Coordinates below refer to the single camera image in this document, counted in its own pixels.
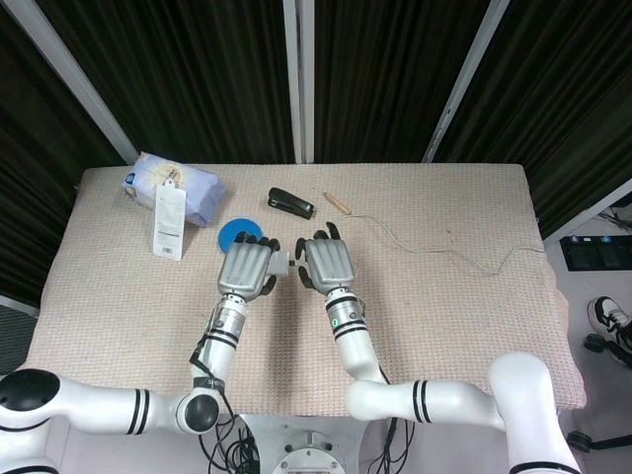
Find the aluminium frame post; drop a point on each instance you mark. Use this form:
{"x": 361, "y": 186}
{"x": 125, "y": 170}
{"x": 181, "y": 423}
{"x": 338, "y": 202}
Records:
{"x": 464, "y": 74}
{"x": 299, "y": 74}
{"x": 74, "y": 74}
{"x": 592, "y": 210}

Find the black and white sneaker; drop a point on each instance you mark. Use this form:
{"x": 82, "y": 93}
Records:
{"x": 609, "y": 316}

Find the black stapler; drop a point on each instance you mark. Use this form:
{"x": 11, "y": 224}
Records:
{"x": 291, "y": 201}

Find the beige woven table cloth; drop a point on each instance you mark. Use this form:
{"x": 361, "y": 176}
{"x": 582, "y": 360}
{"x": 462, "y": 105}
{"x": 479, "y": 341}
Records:
{"x": 444, "y": 321}

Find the white charger block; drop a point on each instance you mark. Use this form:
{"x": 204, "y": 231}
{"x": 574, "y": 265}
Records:
{"x": 279, "y": 264}

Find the black electronic device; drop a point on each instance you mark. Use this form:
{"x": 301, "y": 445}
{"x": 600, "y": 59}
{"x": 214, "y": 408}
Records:
{"x": 597, "y": 254}

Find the black caster leg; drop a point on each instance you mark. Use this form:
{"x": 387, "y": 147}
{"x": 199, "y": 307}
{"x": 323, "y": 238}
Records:
{"x": 582, "y": 441}

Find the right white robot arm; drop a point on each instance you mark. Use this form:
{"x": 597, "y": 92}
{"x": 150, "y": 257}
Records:
{"x": 454, "y": 400}

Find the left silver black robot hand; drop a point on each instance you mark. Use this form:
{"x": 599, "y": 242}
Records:
{"x": 244, "y": 269}

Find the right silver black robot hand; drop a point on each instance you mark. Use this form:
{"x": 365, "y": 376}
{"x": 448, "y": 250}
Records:
{"x": 328, "y": 261}

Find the white hang-tag retail packet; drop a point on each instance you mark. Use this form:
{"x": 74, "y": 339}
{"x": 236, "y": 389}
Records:
{"x": 169, "y": 222}

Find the pale blue paper package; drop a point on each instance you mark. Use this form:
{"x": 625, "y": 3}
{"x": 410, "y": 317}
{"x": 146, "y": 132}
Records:
{"x": 197, "y": 190}

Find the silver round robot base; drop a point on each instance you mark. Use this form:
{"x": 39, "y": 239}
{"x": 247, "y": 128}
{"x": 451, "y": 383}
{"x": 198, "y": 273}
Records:
{"x": 308, "y": 454}

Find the wooden pencil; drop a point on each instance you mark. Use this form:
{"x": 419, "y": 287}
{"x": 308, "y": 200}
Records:
{"x": 337, "y": 203}

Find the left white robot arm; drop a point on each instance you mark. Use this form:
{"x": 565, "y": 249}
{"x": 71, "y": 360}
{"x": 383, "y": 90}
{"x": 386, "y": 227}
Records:
{"x": 99, "y": 402}

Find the black pleated curtain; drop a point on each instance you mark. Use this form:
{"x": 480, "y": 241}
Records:
{"x": 29, "y": 173}
{"x": 568, "y": 99}
{"x": 390, "y": 74}
{"x": 187, "y": 74}

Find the blue round disc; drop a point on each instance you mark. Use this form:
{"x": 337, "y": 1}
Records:
{"x": 237, "y": 228}

